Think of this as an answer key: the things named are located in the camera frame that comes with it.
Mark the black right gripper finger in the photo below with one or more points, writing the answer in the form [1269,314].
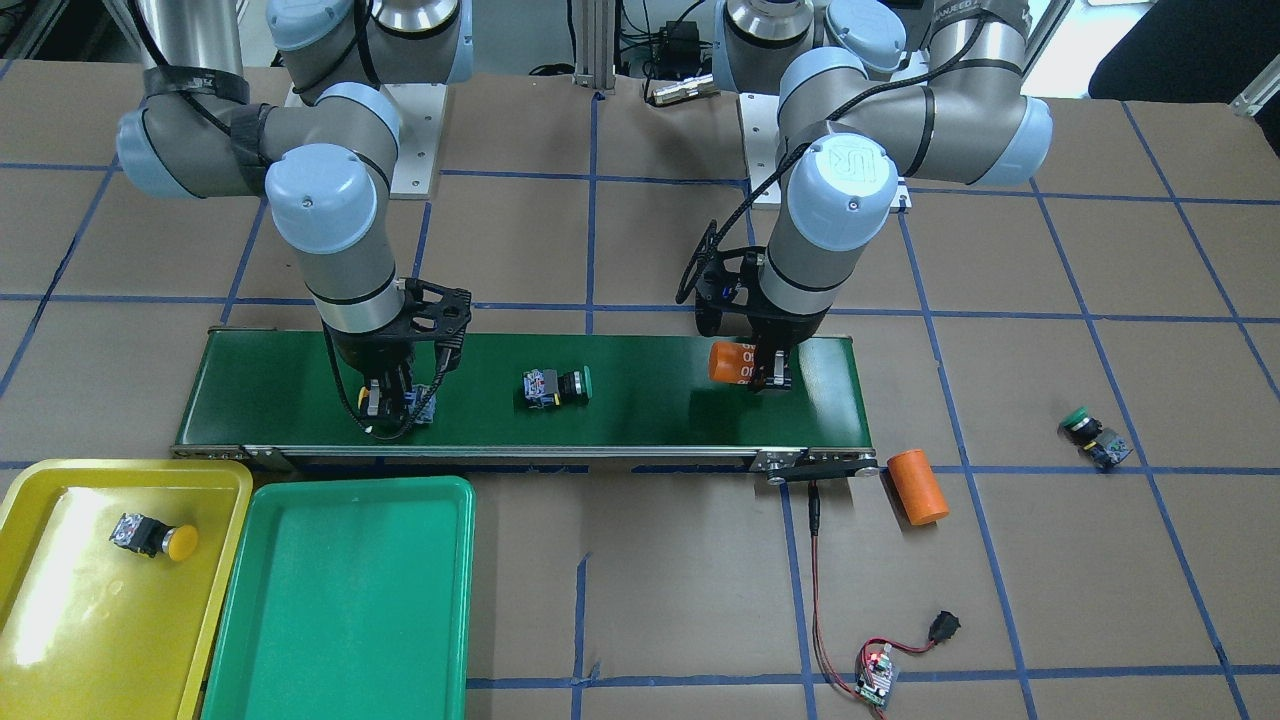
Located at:
[403,395]
[371,400]

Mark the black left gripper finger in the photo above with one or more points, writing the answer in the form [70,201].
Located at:
[772,366]

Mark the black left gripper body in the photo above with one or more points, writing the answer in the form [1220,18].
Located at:
[775,328]

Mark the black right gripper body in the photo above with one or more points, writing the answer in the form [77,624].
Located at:
[370,352]

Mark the yellow push button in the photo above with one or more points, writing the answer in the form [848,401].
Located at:
[138,533]
[419,405]

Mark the orange cylinder with 4680 print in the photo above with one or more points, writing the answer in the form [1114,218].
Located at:
[732,363]

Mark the green push button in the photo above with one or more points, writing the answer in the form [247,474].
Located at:
[1102,445]
[543,388]

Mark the plain orange cylinder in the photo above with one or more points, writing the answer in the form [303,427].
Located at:
[919,492]

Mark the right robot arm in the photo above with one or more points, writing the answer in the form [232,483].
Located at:
[197,133]

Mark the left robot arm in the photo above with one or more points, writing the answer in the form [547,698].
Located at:
[860,106]

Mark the green conveyor belt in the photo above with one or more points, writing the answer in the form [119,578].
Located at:
[268,397]

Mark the green plastic tray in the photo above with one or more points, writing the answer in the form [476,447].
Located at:
[349,600]

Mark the black power adapter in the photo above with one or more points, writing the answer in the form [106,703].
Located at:
[676,51]

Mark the yellow plastic tray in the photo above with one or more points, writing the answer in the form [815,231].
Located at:
[93,631]

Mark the aluminium frame post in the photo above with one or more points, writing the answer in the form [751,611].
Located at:
[595,26]

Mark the black cable plug connector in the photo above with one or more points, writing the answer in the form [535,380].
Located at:
[943,627]

